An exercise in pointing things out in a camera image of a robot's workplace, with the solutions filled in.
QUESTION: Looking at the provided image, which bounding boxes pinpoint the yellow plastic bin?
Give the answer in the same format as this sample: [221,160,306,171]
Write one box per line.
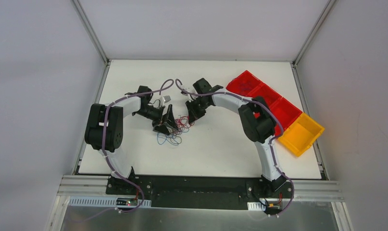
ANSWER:
[278,113,325,157]

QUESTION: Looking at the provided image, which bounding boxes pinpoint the wires inside red bin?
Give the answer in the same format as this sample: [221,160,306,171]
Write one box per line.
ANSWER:
[237,79,255,91]

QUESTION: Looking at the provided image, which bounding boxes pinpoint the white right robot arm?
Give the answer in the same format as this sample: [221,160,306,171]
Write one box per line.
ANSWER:
[182,78,287,197]

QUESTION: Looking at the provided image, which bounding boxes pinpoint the red plastic bin row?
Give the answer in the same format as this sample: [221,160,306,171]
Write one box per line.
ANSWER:
[226,70,302,130]

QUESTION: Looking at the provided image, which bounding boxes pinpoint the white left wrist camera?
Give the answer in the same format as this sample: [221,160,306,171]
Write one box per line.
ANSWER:
[160,95,171,104]

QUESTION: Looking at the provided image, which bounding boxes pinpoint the aluminium frame rail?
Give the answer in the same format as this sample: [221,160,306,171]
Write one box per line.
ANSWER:
[57,175,344,202]

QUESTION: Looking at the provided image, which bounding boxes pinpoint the controller circuit board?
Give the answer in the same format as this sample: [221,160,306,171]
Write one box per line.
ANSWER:
[265,204,282,214]
[116,198,138,206]

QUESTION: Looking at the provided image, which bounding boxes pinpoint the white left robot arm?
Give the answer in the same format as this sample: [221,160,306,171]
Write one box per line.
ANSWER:
[84,86,178,195]

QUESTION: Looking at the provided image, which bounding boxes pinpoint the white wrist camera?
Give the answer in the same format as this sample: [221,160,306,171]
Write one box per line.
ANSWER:
[181,85,195,102]
[160,95,171,104]

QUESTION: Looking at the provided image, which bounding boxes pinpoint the coloured wire bundle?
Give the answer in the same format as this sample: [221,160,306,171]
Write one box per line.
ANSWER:
[157,115,194,147]

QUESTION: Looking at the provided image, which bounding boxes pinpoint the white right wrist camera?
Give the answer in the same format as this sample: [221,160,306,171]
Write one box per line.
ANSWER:
[181,85,195,102]

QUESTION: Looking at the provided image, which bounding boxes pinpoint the right controller circuit board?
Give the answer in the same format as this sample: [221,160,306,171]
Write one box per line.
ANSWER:
[265,204,282,214]

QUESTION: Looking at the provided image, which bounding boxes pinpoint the left controller circuit board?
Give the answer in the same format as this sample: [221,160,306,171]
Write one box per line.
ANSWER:
[116,198,138,206]

